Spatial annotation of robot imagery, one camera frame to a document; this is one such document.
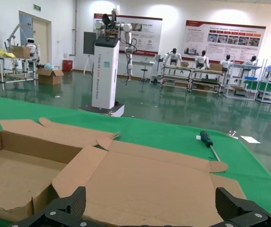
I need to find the white paper sheet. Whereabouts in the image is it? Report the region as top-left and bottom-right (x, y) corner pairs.
(240, 135), (261, 144)

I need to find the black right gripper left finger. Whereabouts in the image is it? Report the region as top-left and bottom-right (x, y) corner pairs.
(8, 186), (89, 227)

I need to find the white mobile tower robot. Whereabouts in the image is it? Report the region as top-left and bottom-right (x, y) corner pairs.
(78, 7), (136, 118)

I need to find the green handled screwdriver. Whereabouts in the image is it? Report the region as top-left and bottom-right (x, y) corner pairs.
(200, 130), (221, 162)

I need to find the yellow bags pile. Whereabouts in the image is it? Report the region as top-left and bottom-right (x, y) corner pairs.
(0, 48), (16, 59)

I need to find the wall poster with red header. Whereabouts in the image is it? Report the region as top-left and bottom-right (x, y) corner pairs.
(93, 13), (163, 55)

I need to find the green table cloth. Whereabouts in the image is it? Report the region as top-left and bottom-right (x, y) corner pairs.
(0, 97), (271, 227)

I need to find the open brown cardboard box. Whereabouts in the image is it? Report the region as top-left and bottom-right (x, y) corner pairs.
(52, 137), (247, 227)
(0, 117), (121, 223)

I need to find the dark panel on stand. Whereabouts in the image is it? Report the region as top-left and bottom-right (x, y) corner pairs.
(83, 32), (96, 74)

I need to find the black round stool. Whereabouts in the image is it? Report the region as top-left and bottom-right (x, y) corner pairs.
(139, 62), (149, 83)

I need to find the wooden door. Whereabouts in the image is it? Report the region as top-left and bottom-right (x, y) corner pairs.
(33, 18), (49, 70)

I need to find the white tube frame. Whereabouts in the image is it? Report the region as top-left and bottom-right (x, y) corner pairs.
(6, 23), (34, 52)

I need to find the brown cardboard carton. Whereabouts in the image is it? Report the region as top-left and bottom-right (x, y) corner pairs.
(12, 45), (31, 59)

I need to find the open cardboard carton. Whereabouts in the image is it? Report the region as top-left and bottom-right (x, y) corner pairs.
(36, 67), (65, 85)

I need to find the red bin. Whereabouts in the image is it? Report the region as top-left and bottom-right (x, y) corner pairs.
(62, 59), (74, 72)

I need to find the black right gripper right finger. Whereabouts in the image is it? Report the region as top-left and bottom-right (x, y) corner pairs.
(211, 187), (271, 227)

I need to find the grey wall pipe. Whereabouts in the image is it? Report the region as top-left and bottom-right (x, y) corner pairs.
(72, 0), (77, 57)

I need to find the wide wall poster with photos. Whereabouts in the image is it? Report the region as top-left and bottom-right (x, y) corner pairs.
(182, 20), (267, 64)

